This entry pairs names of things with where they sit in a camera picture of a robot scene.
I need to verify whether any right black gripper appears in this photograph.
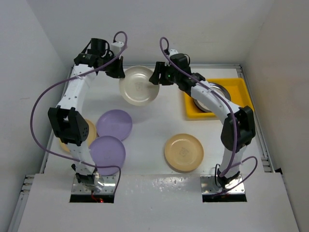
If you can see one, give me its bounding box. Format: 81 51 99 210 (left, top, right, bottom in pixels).
150 61 180 86

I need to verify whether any cream white plastic plate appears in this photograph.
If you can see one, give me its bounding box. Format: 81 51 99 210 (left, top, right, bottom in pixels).
119 66 159 106

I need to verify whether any purple plastic plate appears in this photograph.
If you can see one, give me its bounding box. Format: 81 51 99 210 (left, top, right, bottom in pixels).
89 136 126 168
96 109 133 141

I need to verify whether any yellow plastic plate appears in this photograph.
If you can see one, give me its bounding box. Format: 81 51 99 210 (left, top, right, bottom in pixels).
59 119 97 153
164 133 204 173

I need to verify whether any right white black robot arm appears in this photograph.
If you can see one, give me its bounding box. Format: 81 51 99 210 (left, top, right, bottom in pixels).
150 50 255 188

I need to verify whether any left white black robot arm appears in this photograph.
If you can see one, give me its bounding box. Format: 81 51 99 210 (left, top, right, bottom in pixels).
48 38 125 188

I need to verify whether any yellow plastic bin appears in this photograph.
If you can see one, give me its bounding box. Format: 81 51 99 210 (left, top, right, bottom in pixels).
183 78 254 120

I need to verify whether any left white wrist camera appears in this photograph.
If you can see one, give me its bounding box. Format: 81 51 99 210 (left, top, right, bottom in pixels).
110 41 125 56

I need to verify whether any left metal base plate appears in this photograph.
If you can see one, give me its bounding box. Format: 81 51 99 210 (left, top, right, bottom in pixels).
71 175 117 195

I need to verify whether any metal base plate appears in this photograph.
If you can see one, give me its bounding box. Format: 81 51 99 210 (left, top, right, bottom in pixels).
200 175 245 195
71 175 117 195

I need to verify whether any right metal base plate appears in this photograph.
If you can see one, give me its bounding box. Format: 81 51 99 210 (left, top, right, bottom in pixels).
200 175 245 195

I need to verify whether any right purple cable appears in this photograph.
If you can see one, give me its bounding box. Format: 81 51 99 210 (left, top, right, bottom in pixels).
159 36 258 198

